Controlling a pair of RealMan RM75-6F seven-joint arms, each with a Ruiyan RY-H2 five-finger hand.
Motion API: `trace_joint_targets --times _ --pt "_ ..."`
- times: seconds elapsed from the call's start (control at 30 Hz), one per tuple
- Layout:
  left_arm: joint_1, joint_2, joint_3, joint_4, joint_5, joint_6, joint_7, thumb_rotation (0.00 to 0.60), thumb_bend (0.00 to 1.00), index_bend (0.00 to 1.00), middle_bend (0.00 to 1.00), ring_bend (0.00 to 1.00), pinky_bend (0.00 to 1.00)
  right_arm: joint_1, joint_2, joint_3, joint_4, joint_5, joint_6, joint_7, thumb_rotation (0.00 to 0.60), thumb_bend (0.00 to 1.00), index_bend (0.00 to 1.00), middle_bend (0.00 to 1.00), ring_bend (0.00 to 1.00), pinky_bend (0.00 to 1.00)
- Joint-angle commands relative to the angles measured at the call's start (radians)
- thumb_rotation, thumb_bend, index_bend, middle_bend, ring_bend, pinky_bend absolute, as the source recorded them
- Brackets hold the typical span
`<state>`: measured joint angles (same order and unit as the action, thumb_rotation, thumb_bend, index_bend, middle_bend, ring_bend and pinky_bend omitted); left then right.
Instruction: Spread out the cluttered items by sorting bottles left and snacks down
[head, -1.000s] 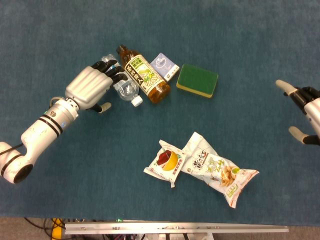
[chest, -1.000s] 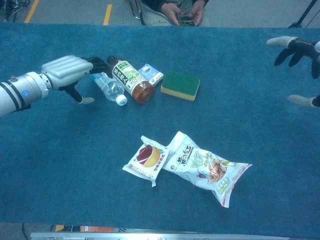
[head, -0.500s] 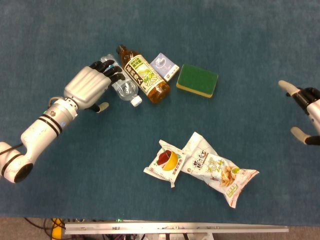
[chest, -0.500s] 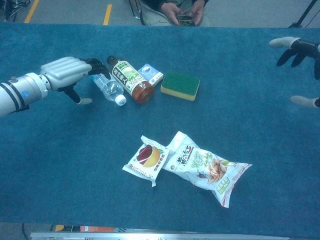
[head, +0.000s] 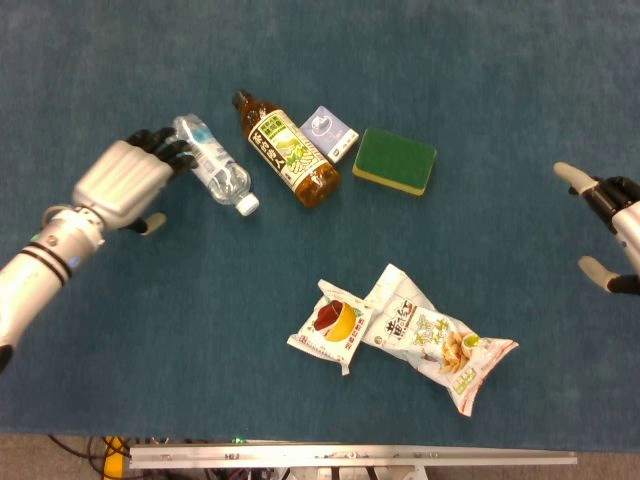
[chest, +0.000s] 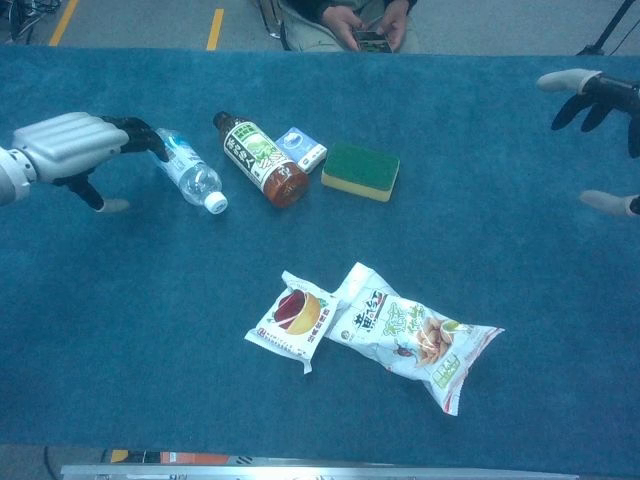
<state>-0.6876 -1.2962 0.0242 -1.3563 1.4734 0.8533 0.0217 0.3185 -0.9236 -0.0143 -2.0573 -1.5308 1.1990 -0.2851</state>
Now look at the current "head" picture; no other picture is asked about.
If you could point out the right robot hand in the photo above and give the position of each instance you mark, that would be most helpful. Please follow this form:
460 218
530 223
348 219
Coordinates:
627 220

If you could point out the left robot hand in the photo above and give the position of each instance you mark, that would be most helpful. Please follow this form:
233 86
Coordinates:
120 185

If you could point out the clear plastic water bottle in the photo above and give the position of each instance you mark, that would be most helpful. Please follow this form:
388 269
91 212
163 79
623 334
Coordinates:
220 170

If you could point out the brown tea bottle green label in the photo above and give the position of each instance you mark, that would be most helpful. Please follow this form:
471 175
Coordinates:
285 145

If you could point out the large white snack bag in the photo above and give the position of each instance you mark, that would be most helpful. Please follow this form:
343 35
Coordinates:
440 340

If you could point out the small white cake snack packet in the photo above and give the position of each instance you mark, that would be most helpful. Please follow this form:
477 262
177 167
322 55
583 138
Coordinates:
330 320

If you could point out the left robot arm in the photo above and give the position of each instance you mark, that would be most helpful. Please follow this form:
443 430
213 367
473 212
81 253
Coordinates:
35 270

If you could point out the blue table cloth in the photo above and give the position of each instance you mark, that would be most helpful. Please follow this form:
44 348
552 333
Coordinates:
175 325

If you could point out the blue tissue pack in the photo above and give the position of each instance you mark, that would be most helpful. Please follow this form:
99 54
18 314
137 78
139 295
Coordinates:
325 130

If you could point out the green yellow sponge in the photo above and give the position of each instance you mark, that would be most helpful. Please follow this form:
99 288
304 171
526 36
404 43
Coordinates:
395 157

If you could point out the aluminium rail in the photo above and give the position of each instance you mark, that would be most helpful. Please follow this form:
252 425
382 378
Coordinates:
350 455

